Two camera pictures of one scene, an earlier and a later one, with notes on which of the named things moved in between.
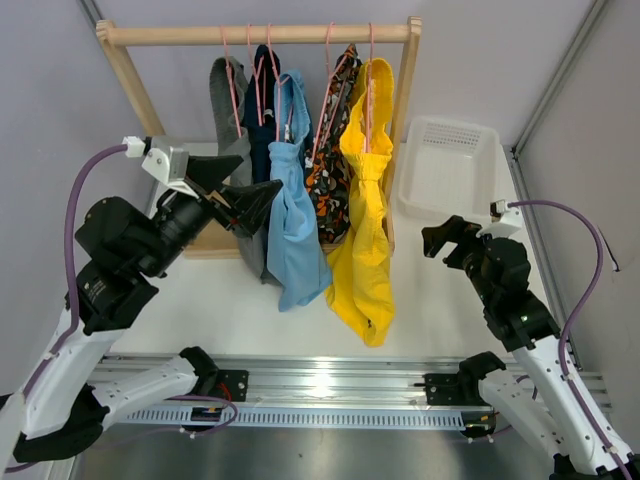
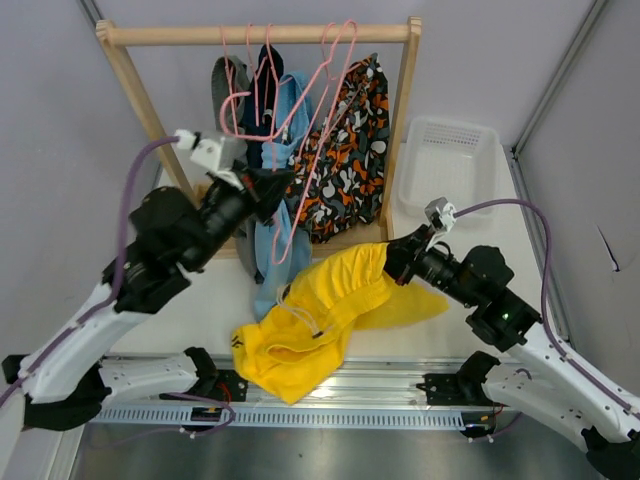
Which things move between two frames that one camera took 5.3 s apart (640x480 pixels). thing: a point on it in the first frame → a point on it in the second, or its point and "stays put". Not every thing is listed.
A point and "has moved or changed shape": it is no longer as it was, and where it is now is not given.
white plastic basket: [448, 169] stays put
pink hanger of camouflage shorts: [331, 76] → [284, 238]
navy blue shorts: [259, 118] stays put
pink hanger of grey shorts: [230, 80] stays put
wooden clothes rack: [211, 233] stays put
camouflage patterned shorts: [327, 167] has moved or changed shape
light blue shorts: [298, 264] has moved or changed shape
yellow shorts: [360, 284] → [292, 346]
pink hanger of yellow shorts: [368, 88] → [314, 79]
